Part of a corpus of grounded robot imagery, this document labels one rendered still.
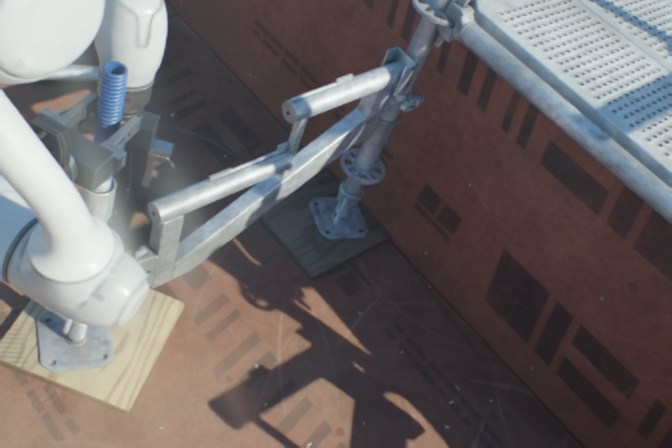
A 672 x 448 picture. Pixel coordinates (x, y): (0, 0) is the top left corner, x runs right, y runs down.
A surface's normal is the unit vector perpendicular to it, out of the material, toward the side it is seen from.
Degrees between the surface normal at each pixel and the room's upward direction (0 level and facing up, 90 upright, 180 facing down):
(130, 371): 0
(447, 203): 90
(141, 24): 77
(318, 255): 0
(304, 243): 0
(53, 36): 87
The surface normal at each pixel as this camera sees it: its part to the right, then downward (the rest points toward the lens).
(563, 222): -0.72, 0.32
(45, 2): 0.76, 0.60
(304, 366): 0.29, -0.66
